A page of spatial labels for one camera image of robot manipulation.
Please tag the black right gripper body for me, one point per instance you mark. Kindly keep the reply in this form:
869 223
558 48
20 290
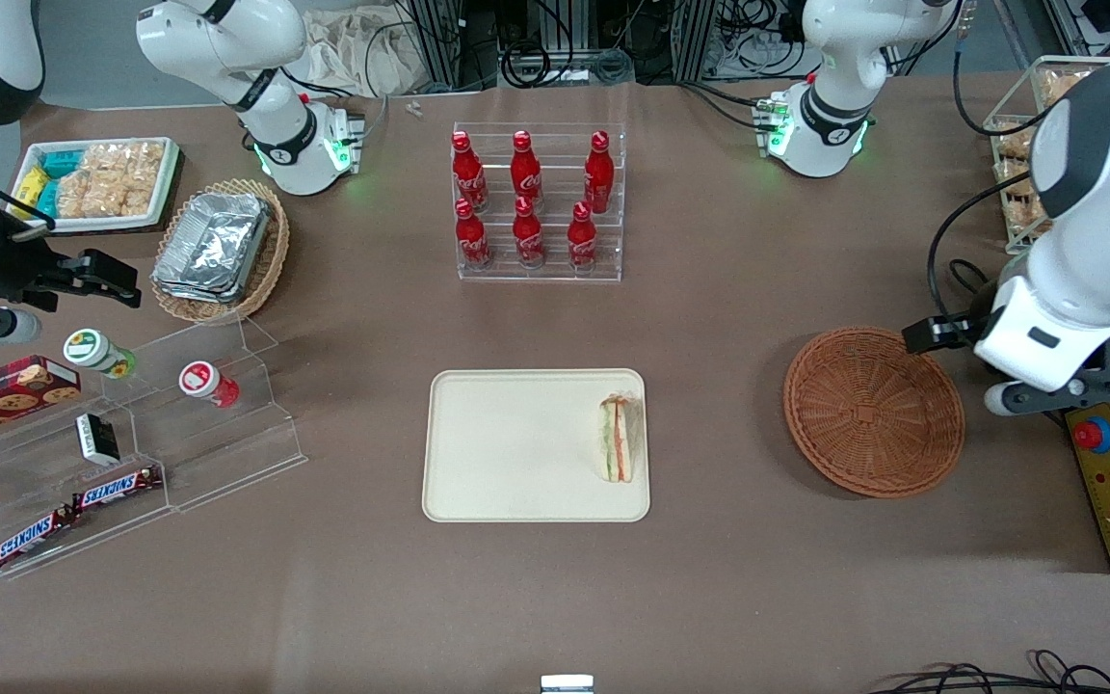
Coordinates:
13 265

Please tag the clear acrylic bottle rack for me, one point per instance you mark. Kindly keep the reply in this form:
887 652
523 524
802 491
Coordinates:
555 145

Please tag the green lidded cup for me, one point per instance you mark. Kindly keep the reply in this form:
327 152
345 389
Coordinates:
92 350

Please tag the red lidded cup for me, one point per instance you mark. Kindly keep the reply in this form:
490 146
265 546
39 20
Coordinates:
203 381

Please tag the white snack tray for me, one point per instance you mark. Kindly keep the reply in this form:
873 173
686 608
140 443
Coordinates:
165 193

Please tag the aluminium frame post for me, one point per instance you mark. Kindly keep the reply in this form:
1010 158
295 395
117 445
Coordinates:
695 39
437 43

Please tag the red cookie box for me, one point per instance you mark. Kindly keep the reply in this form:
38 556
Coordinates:
6 395

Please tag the triangular sandwich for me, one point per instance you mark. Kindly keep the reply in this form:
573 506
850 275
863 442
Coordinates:
617 439

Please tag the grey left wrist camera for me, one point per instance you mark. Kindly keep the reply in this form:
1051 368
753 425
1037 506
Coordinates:
1006 400

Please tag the beige rectangular tray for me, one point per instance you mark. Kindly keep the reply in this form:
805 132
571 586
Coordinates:
516 445

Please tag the light oval wicker basket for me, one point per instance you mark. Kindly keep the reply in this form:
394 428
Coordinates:
271 260

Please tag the snickers chocolate bar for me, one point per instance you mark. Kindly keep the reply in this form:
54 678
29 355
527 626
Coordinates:
33 538
117 489

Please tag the yellow snack packet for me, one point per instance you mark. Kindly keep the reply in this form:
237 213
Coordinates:
30 186

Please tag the white crumpled cloth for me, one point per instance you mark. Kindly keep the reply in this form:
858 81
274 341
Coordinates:
353 53

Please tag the red cola bottle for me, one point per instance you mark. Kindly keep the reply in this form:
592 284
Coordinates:
528 234
582 238
467 175
526 173
471 236
599 173

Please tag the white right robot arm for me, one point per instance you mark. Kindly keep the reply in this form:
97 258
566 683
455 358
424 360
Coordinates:
218 43

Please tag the brown round wicker basket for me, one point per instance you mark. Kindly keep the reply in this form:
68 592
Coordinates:
873 414

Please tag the teal snack packet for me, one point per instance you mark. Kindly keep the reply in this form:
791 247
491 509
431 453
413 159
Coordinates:
47 198
62 164

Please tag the small black box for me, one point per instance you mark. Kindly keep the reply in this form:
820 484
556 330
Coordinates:
97 439

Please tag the clear rice cracker bags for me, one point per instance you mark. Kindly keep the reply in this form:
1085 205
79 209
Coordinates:
107 181

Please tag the clear acrylic step display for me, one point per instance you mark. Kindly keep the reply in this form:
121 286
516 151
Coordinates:
227 453

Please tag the stacked aluminium foil trays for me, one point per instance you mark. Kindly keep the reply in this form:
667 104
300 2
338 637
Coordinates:
211 246

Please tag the clear cracker snack bag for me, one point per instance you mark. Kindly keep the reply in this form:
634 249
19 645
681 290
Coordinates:
1019 207
1061 87
1016 143

